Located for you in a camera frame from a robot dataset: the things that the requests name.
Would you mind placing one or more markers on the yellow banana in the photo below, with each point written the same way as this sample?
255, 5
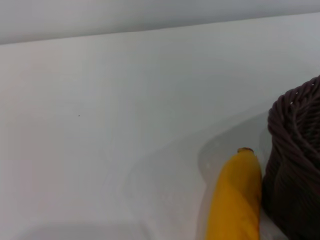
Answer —
235, 200

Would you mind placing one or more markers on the dark brown woven basket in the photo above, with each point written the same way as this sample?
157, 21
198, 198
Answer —
297, 162

